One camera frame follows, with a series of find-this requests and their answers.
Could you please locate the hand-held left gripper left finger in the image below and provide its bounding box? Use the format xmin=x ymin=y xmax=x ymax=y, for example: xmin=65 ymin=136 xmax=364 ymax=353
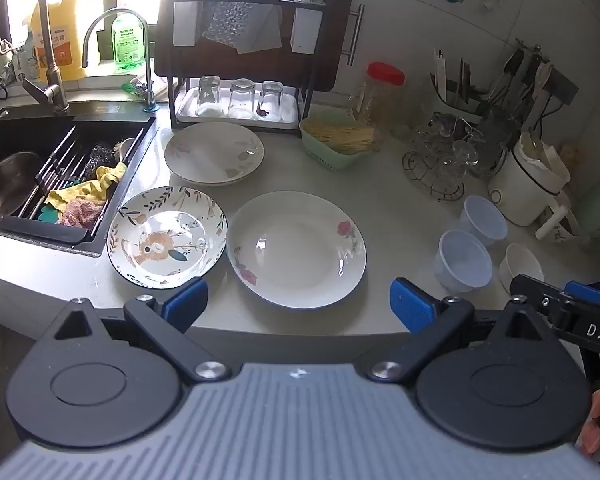
xmin=52 ymin=276 xmax=233 ymax=384

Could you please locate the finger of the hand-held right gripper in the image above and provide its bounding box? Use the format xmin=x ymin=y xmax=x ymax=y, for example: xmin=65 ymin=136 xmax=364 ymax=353
xmin=564 ymin=280 xmax=600 ymax=319
xmin=509 ymin=273 xmax=570 ymax=330

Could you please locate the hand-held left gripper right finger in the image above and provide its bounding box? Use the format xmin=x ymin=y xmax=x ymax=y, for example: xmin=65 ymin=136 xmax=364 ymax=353
xmin=371 ymin=277 xmax=552 ymax=384

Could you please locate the white ceramic bowl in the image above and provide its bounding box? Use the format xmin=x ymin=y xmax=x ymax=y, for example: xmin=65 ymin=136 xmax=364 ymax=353
xmin=498 ymin=242 xmax=546 ymax=293

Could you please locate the colourful floral plate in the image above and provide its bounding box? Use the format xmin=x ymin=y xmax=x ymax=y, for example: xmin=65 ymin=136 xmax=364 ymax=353
xmin=106 ymin=186 xmax=229 ymax=290

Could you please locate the translucent plastic bowl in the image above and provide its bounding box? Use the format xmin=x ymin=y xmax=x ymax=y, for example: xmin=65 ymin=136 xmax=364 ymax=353
xmin=459 ymin=195 xmax=509 ymax=247
xmin=433 ymin=230 xmax=494 ymax=295

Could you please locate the white plate with rose print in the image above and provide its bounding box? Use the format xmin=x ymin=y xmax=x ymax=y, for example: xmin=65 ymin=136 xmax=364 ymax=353
xmin=226 ymin=190 xmax=368 ymax=310

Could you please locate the person's right hand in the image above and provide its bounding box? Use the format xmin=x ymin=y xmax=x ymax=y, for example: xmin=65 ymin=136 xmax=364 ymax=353
xmin=579 ymin=389 xmax=600 ymax=457

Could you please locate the white electric cooker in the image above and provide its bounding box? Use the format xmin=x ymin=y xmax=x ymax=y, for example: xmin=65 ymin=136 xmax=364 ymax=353
xmin=487 ymin=129 xmax=581 ymax=243

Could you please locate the pink cloth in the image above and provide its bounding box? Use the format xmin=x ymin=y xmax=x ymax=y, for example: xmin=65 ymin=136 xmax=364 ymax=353
xmin=59 ymin=197 xmax=107 ymax=229

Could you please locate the yellow cloth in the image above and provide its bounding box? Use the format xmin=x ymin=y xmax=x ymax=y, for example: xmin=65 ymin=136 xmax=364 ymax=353
xmin=45 ymin=162 xmax=129 ymax=209

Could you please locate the set of glass cups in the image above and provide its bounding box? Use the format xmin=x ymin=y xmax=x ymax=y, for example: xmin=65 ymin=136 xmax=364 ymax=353
xmin=407 ymin=110 xmax=486 ymax=191

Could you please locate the green mesh basket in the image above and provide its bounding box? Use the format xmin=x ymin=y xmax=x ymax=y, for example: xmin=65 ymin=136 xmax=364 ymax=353
xmin=299 ymin=119 xmax=383 ymax=171

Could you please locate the teal sponge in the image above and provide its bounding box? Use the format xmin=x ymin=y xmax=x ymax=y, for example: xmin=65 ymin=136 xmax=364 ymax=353
xmin=36 ymin=204 xmax=64 ymax=226

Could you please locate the beige brush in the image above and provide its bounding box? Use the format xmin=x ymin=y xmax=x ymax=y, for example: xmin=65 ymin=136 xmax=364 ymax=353
xmin=111 ymin=136 xmax=137 ymax=164

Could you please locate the steel wool scrubber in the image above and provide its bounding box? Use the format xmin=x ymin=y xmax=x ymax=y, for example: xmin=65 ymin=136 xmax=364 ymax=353
xmin=84 ymin=142 xmax=119 ymax=172

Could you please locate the dried noodle bundle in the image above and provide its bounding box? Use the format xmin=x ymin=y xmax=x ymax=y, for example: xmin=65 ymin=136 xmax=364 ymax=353
xmin=305 ymin=119 xmax=381 ymax=155

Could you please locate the sink drain rack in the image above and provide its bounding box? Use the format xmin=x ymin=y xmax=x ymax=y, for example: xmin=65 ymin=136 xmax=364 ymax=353
xmin=0 ymin=125 xmax=149 ymax=247

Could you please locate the white drain tray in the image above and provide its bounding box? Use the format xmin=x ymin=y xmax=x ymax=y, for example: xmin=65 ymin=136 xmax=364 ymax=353
xmin=175 ymin=85 xmax=301 ymax=128

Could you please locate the clear drinking glass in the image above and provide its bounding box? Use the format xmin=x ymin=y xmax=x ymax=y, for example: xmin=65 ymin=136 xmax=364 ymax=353
xmin=227 ymin=78 xmax=255 ymax=120
xmin=196 ymin=76 xmax=222 ymax=117

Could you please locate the red lid plastic jar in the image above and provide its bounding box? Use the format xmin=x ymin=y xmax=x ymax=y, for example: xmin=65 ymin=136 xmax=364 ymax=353
xmin=352 ymin=62 xmax=406 ymax=126

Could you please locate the row of dark kitchen utensils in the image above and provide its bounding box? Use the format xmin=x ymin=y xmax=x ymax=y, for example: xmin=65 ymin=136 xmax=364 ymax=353
xmin=490 ymin=39 xmax=581 ymax=111

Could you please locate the clear glass with red mark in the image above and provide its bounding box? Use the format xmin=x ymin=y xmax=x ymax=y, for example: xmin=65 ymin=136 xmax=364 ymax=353
xmin=256 ymin=80 xmax=285 ymax=121

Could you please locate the knife holder with knives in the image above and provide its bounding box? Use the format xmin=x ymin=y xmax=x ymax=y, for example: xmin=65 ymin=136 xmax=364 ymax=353
xmin=431 ymin=49 xmax=486 ymax=113

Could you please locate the thin chrome faucet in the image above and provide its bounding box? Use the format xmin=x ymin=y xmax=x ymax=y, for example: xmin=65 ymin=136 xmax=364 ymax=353
xmin=82 ymin=8 xmax=159 ymax=112

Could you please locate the black sink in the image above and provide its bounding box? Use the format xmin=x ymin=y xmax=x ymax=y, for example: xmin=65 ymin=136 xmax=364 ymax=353
xmin=0 ymin=100 xmax=159 ymax=259

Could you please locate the black dish rack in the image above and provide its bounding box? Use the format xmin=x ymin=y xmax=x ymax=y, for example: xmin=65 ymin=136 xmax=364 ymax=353
xmin=166 ymin=0 xmax=333 ymax=133

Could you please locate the green dish soap bottle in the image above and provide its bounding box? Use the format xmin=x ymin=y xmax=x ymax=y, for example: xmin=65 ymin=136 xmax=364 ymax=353
xmin=111 ymin=11 xmax=149 ymax=69

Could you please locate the white utensil holder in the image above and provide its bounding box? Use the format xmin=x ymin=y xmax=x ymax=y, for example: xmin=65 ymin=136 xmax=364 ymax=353
xmin=172 ymin=0 xmax=201 ymax=47
xmin=290 ymin=2 xmax=317 ymax=54

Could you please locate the dark wooden cutting board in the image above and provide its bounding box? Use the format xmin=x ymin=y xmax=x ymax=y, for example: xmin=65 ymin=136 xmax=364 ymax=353
xmin=153 ymin=0 xmax=357 ymax=92

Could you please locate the yellow detergent bottle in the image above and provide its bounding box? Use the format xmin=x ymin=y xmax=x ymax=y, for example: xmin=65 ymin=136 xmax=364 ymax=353
xmin=30 ymin=0 xmax=89 ymax=82

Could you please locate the brushed steel faucet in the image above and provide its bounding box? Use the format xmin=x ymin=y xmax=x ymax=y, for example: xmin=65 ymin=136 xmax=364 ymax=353
xmin=0 ymin=0 xmax=72 ymax=114

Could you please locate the textured silver sheet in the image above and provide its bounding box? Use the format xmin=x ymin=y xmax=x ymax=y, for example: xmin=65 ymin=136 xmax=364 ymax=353
xmin=201 ymin=0 xmax=293 ymax=55

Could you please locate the wire cup rack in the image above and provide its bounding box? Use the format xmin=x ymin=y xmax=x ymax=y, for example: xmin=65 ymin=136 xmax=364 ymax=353
xmin=401 ymin=150 xmax=467 ymax=202

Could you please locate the steel bar handle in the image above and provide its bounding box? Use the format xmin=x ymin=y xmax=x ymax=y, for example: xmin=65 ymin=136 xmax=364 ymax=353
xmin=345 ymin=4 xmax=366 ymax=67

